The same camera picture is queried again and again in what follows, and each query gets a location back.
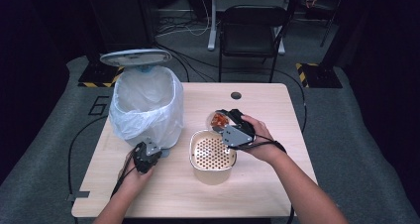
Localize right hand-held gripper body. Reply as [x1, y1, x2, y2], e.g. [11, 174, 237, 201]
[221, 108, 257, 149]

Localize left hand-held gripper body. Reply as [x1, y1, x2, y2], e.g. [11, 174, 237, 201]
[132, 141, 163, 174]

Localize red food scraps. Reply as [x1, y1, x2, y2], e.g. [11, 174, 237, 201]
[211, 114, 230, 129]

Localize small clear cup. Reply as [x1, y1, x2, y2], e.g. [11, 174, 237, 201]
[206, 110, 232, 133]

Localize white pedal trash can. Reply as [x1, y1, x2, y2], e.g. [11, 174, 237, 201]
[99, 49, 173, 159]

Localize person's left hand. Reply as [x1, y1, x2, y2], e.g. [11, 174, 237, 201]
[118, 151, 155, 188]

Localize person's right hand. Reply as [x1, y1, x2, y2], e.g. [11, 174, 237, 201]
[240, 114, 283, 164]

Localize beige strainer container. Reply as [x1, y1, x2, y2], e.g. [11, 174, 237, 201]
[188, 129, 238, 186]

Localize white plastic trash bag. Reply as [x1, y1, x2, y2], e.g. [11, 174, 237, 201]
[108, 64, 185, 150]

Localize black folding chair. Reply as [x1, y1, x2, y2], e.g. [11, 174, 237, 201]
[217, 5, 289, 83]

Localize hazard striped stand base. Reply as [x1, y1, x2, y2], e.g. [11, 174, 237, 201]
[295, 62, 344, 89]
[77, 63, 126, 88]

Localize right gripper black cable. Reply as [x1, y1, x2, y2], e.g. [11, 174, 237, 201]
[236, 134, 287, 154]

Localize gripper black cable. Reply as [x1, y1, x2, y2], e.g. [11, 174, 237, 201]
[236, 134, 287, 154]
[110, 151, 137, 199]

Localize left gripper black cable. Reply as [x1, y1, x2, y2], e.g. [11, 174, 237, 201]
[110, 151, 137, 199]

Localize white desk frame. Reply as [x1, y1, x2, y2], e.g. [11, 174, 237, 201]
[207, 0, 294, 56]

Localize white floor cable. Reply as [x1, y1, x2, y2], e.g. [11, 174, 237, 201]
[155, 0, 212, 39]

